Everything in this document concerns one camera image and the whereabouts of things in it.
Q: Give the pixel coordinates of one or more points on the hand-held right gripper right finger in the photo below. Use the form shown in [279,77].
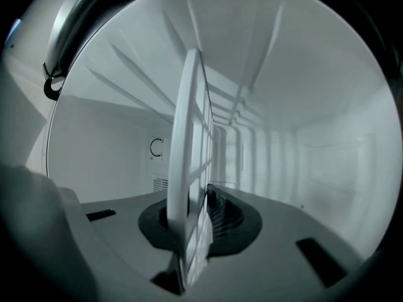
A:
[234,228]

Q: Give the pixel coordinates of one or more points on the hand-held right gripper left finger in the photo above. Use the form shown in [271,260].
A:
[151,223]

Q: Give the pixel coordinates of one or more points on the white fridge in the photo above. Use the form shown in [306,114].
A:
[292,74]

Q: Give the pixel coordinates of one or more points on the round thermostat dial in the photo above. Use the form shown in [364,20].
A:
[156,147]

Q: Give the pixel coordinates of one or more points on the black hinge hook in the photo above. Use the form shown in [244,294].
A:
[50,88]

